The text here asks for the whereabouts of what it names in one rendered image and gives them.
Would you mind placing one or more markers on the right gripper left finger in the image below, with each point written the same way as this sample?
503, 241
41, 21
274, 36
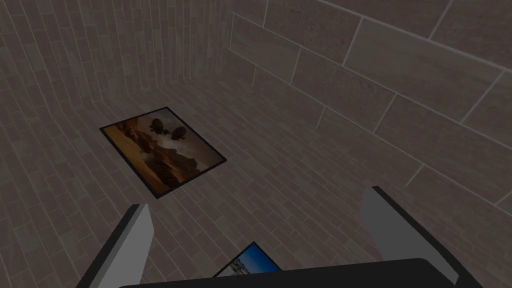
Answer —
124, 248

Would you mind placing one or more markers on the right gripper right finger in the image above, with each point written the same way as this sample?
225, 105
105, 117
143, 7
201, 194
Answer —
396, 228

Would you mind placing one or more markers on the brown framed wall picture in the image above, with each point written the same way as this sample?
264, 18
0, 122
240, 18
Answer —
160, 154

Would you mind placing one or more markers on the blue framed wall picture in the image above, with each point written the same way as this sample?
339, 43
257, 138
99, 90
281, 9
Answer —
250, 262

